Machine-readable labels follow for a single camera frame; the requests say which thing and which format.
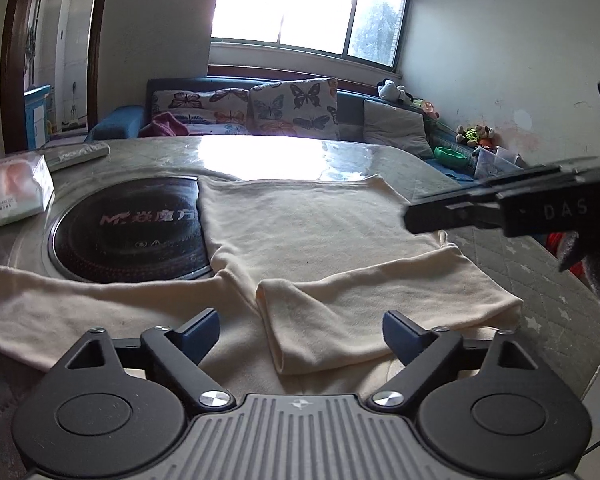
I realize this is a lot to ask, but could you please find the green plastic bowl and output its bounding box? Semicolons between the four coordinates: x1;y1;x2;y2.
433;146;468;168

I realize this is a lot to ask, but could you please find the blue sofa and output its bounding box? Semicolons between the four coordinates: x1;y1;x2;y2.
85;77;481;181

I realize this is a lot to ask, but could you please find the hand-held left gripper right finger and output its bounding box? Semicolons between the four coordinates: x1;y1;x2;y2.
367;310;551;409

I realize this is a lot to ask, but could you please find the white tissue pack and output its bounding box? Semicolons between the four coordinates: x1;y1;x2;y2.
0;154;56;233

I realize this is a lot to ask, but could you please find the brown door frame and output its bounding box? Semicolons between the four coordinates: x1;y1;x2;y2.
0;0;116;156

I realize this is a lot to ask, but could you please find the blue cabinet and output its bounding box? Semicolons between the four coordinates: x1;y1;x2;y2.
24;84;51;151

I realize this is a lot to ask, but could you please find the blue patterned sofa cover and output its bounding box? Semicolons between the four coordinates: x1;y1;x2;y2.
425;157;481;190

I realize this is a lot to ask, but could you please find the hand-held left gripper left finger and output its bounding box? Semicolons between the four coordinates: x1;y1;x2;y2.
50;308;236;411

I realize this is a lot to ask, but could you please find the pink green plush toy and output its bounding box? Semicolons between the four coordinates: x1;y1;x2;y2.
412;99;440;120

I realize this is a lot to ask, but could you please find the clear plastic storage box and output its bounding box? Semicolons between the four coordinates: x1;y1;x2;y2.
472;146;531;181

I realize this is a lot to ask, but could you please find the panda plush toy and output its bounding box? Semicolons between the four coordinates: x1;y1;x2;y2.
376;79;413;106

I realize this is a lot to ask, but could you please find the cream long sleeve shirt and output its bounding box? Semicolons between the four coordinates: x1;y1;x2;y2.
0;174;525;401

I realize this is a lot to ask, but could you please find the grey cushion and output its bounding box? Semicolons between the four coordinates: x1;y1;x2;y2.
362;99;433;159

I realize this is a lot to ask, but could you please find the butterfly print cushion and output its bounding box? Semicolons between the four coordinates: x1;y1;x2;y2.
249;78;341;141
151;88;251;136

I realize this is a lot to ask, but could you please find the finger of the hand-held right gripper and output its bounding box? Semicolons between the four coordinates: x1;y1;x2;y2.
402;157;600;235

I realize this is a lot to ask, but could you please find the window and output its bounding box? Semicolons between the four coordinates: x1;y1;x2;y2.
210;0;413;73

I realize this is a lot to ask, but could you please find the grey remote control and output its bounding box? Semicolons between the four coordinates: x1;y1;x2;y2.
47;141;110;171

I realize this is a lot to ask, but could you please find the round black induction cooker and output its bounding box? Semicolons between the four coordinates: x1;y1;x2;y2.
7;172;218;288

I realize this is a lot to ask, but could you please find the brown plush toy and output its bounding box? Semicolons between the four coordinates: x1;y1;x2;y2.
455;124;497;150

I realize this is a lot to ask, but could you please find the pink cloth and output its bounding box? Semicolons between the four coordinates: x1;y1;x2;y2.
139;111;191;138

